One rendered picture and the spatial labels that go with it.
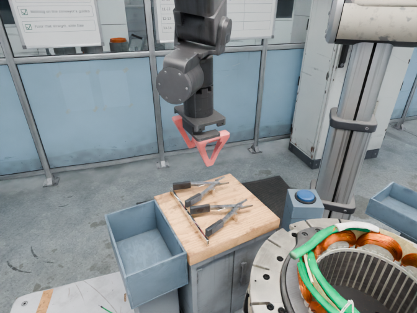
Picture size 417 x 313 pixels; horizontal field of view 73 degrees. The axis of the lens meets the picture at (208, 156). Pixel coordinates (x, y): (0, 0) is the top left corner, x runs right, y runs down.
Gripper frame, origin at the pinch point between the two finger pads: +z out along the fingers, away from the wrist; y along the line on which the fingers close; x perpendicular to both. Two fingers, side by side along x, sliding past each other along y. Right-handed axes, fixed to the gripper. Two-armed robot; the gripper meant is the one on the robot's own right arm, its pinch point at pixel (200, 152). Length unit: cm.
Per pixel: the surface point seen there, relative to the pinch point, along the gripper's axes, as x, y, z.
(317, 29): 178, -137, 6
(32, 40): -32, -196, 3
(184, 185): -3.8, -0.7, 7.6
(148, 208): -12.2, -1.7, 11.6
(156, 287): -16.6, 14.8, 14.5
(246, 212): 4.9, 10.9, 10.0
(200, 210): -4.4, 8.2, 7.5
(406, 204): 42, 23, 15
